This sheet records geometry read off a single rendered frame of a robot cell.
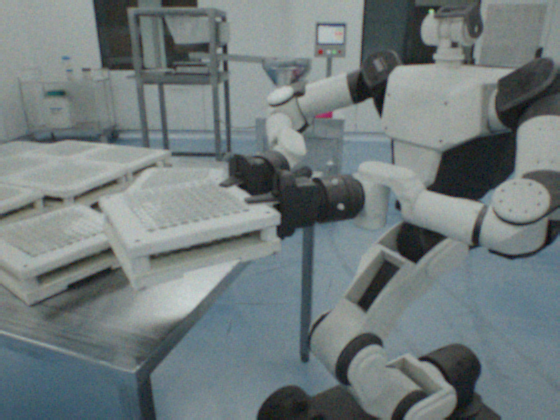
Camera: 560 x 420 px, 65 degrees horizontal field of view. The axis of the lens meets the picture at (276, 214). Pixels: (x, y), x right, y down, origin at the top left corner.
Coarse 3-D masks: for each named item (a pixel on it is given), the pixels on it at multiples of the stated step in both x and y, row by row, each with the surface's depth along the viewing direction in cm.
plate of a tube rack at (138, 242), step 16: (128, 192) 82; (240, 192) 82; (112, 208) 75; (128, 208) 75; (240, 208) 74; (256, 208) 74; (112, 224) 70; (128, 224) 68; (192, 224) 68; (208, 224) 68; (224, 224) 68; (240, 224) 69; (256, 224) 70; (272, 224) 72; (128, 240) 63; (144, 240) 63; (160, 240) 63; (176, 240) 64; (192, 240) 65; (208, 240) 67
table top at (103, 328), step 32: (192, 160) 175; (0, 288) 86; (96, 288) 86; (128, 288) 86; (160, 288) 86; (192, 288) 86; (224, 288) 91; (0, 320) 76; (32, 320) 76; (64, 320) 76; (96, 320) 76; (128, 320) 76; (160, 320) 76; (192, 320) 80; (32, 352) 72; (64, 352) 69; (96, 352) 69; (128, 352) 69; (160, 352) 71; (128, 384) 66
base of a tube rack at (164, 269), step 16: (112, 240) 74; (240, 240) 73; (256, 240) 73; (128, 256) 68; (160, 256) 68; (176, 256) 68; (192, 256) 68; (208, 256) 68; (224, 256) 69; (240, 256) 71; (256, 256) 72; (128, 272) 65; (160, 272) 65; (176, 272) 66
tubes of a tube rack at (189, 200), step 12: (156, 192) 80; (168, 192) 79; (180, 192) 79; (192, 192) 80; (204, 192) 79; (216, 192) 79; (144, 204) 74; (156, 204) 74; (168, 204) 74; (180, 204) 74; (192, 204) 74; (204, 204) 73; (216, 204) 74; (228, 204) 74; (156, 216) 69; (168, 216) 69
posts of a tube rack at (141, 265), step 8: (104, 216) 80; (264, 232) 73; (272, 232) 73; (264, 240) 73; (272, 240) 73; (144, 256) 63; (136, 264) 63; (144, 264) 63; (136, 272) 63; (144, 272) 63
